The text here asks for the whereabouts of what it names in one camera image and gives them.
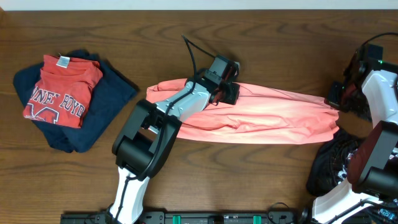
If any salmon pink shirt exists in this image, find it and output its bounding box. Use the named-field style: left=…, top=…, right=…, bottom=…
left=146, top=79, right=339, bottom=144

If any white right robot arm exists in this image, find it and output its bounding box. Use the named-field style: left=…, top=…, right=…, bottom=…
left=299, top=44, right=397, bottom=223

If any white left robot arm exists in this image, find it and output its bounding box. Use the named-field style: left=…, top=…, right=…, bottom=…
left=106, top=57, right=240, bottom=223

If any black printed t-shirt pile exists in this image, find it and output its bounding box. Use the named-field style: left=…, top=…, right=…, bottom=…
left=306, top=102, right=398, bottom=224

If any navy folded garment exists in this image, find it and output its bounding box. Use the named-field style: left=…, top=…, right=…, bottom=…
left=13, top=50, right=137, bottom=153

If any red folded printed t-shirt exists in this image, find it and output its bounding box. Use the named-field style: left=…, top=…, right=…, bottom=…
left=23, top=55, right=103, bottom=129

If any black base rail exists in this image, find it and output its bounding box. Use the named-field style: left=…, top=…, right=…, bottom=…
left=60, top=203, right=312, bottom=224

